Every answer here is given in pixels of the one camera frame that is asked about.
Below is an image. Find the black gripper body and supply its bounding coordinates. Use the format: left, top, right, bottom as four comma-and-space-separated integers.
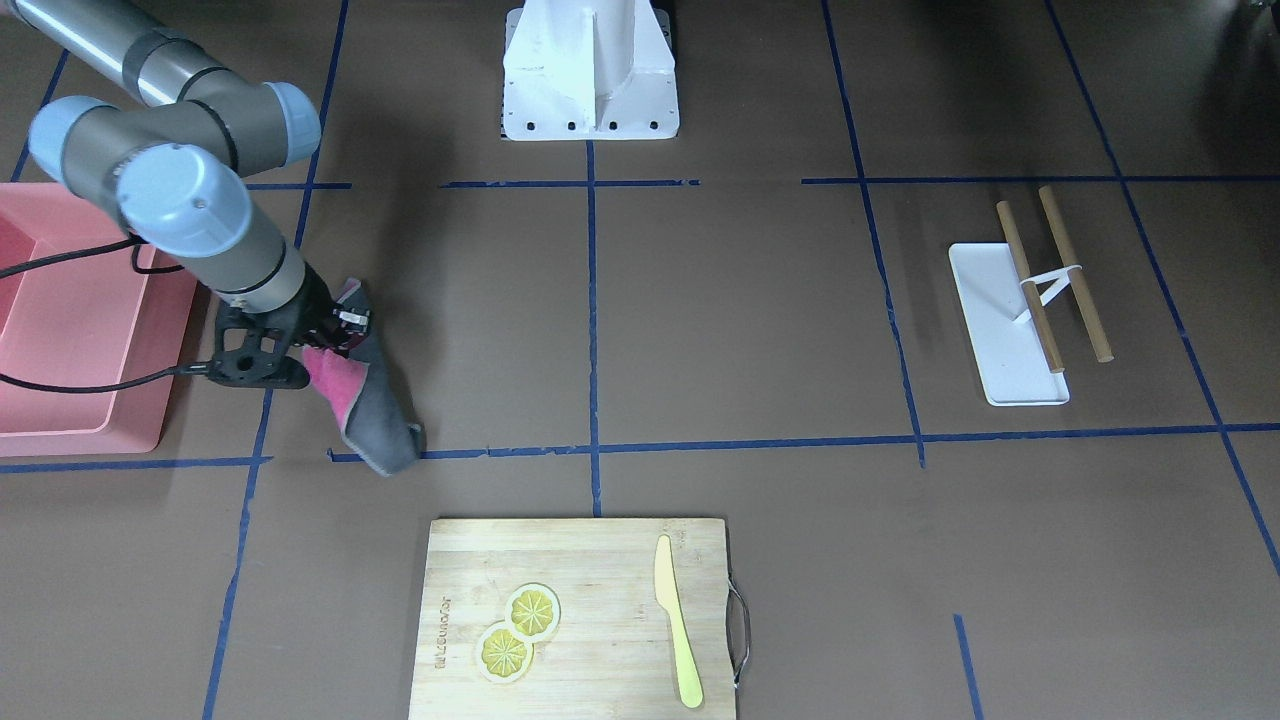
255, 265, 346, 350

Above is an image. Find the pink grey cleaning cloth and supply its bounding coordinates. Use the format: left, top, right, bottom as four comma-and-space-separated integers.
302, 318, 422, 477

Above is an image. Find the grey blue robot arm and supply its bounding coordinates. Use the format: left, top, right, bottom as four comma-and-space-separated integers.
4, 1, 369, 352

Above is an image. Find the pink plastic bin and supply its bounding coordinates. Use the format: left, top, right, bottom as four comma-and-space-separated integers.
0, 181, 207, 456

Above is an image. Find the lemon slice near board edge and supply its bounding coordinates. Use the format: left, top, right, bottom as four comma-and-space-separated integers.
506, 583, 561, 644

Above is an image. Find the lemon slice near board centre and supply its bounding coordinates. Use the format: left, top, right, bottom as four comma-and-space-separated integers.
474, 623, 535, 684

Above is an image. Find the yellow plastic knife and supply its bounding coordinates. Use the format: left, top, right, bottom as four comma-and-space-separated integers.
653, 534, 704, 708

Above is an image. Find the bamboo cutting board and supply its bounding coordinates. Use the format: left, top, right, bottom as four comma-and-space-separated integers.
407, 518, 737, 719

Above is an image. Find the white tray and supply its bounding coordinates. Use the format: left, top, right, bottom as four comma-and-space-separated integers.
948, 243, 1070, 407

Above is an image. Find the black braided camera cable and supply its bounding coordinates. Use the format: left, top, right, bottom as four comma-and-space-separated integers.
0, 234, 216, 395

